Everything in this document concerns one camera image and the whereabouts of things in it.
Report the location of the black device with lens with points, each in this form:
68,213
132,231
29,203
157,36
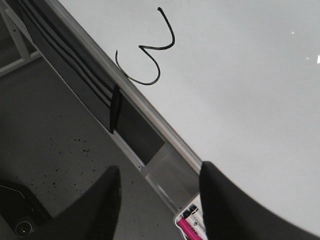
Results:
21,209

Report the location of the white plastic marker tray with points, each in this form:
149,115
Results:
190,222

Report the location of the black capped marker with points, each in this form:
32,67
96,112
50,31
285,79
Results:
191,210

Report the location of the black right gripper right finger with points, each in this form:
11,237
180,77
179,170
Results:
230,214

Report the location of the pink marker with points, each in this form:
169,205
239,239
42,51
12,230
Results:
187,229

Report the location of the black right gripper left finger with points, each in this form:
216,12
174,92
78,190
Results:
94,216

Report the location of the white whiteboard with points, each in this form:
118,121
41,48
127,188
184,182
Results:
238,80

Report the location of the aluminium whiteboard frame rail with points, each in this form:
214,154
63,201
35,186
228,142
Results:
127,88

